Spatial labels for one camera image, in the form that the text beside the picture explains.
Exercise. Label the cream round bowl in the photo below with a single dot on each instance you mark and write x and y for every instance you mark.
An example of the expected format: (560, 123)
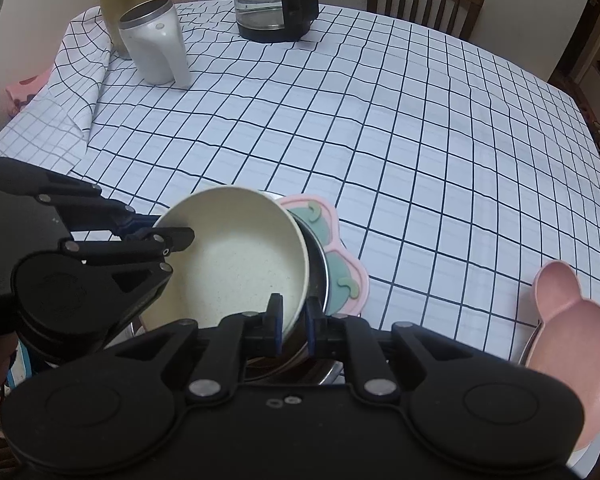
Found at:
(230, 270)

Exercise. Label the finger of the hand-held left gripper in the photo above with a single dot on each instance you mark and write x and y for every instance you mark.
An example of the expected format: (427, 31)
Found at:
(130, 224)
(165, 240)

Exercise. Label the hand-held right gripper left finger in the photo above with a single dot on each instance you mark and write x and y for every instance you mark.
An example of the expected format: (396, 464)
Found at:
(277, 321)

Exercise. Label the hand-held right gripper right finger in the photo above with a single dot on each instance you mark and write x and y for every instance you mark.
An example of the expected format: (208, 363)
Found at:
(310, 328)

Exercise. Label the large stainless steel bowl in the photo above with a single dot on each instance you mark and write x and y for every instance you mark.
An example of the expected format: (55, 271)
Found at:
(330, 371)

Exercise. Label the pink pot with steel lining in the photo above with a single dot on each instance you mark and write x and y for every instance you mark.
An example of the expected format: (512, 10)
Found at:
(316, 260)

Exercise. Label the white black-checked tablecloth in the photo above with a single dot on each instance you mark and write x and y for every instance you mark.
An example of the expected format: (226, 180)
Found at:
(380, 160)

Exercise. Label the pink and green flat plate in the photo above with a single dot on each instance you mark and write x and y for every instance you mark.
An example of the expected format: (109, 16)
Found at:
(352, 280)

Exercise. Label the white steel-lined jug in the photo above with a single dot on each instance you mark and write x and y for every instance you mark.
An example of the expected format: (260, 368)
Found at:
(155, 50)

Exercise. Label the pink bear-shaped plate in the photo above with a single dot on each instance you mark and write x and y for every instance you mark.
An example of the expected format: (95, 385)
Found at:
(575, 350)

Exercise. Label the yellow thermos bottle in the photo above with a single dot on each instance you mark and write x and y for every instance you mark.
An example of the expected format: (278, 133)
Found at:
(112, 10)

